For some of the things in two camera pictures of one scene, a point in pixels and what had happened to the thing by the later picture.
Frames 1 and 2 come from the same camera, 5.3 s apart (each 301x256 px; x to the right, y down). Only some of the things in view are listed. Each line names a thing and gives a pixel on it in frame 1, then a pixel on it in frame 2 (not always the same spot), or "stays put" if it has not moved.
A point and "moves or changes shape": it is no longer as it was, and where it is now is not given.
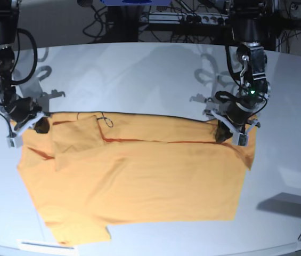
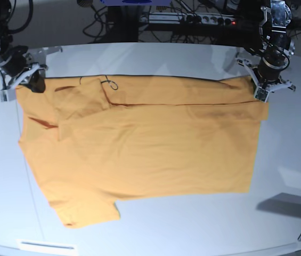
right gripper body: x=238 y=113 to x=271 y=63
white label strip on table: x=47 y=245 stays put
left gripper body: x=22 y=109 to x=13 y=61
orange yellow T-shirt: x=91 y=170 moves or changes shape
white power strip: x=184 y=18 stays put
